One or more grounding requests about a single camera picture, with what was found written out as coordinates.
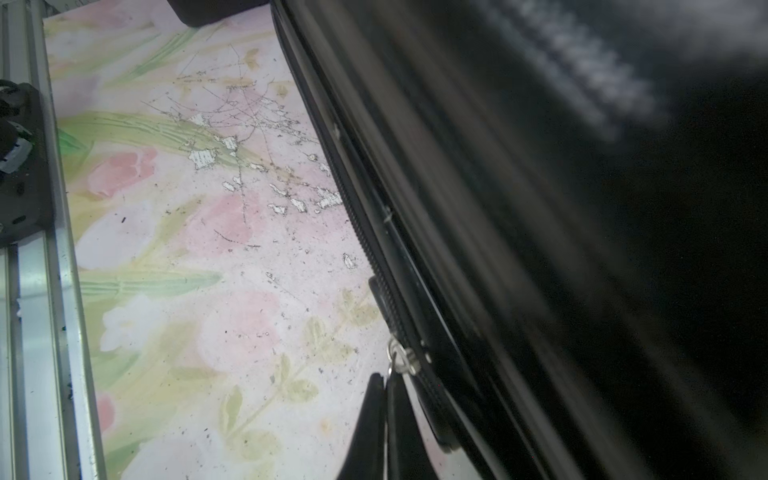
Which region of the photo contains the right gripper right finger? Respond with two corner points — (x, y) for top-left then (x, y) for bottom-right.
(386, 373), (438, 480)

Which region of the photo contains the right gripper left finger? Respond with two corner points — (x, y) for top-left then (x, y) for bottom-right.
(337, 373), (387, 480)

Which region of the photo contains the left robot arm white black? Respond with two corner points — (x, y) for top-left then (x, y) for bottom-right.
(1, 80), (54, 247)

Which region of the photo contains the aluminium mounting rail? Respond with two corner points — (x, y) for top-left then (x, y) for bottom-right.
(1, 1), (107, 479)

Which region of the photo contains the floral pink table mat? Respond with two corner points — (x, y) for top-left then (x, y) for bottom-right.
(44, 1), (389, 479)

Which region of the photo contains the black hard-shell suitcase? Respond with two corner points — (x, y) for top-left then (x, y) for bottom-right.
(271, 1), (767, 479)

